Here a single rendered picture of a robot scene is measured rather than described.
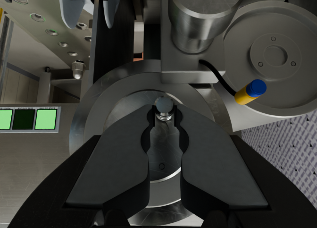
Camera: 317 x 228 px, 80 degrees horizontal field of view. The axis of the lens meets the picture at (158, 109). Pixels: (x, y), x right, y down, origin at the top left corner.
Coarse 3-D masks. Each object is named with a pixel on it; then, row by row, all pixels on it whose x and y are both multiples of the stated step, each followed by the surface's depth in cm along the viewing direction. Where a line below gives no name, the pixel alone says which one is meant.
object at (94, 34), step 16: (96, 0) 21; (96, 16) 20; (96, 32) 20; (112, 32) 26; (128, 32) 39; (96, 48) 20; (112, 48) 26; (128, 48) 39; (96, 64) 20; (112, 64) 26; (96, 80) 20
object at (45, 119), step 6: (42, 114) 51; (48, 114) 51; (54, 114) 51; (36, 120) 50; (42, 120) 50; (48, 120) 50; (54, 120) 50; (36, 126) 50; (42, 126) 50; (48, 126) 50
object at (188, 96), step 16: (128, 80) 17; (144, 80) 17; (160, 80) 17; (112, 96) 17; (176, 96) 17; (192, 96) 17; (96, 112) 17; (208, 112) 17; (96, 128) 16; (176, 176) 16; (160, 192) 15; (176, 192) 15
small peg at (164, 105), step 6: (162, 96) 13; (168, 96) 13; (156, 102) 13; (162, 102) 13; (168, 102) 13; (174, 102) 13; (156, 108) 13; (162, 108) 13; (168, 108) 13; (174, 108) 13; (156, 114) 14; (162, 114) 13; (168, 114) 13; (162, 120) 15
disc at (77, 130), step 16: (128, 64) 18; (144, 64) 18; (160, 64) 18; (112, 80) 18; (96, 96) 18; (208, 96) 18; (80, 112) 18; (224, 112) 17; (80, 128) 17; (224, 128) 17; (80, 144) 17; (160, 208) 16; (176, 208) 16; (144, 224) 16; (160, 224) 16
